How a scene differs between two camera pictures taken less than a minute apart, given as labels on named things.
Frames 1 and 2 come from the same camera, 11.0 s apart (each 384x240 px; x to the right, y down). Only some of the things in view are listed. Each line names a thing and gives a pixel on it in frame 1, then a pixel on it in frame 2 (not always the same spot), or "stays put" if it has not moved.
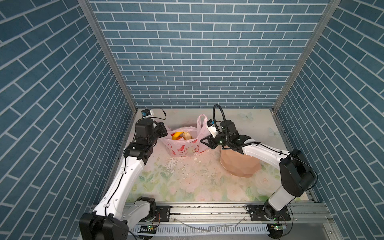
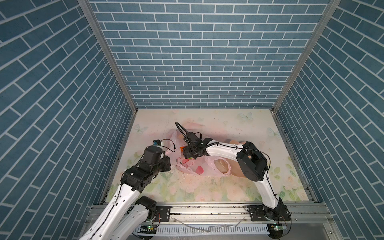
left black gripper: x=159 y=126 -> x=167 y=161
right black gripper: x=210 y=140 -> x=186 y=153
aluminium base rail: x=226 y=213 stays put
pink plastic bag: x=192 y=147 -> x=204 y=165
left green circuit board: x=147 y=229 stays put
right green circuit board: x=278 y=227 stays put
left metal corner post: x=100 y=34 stays put
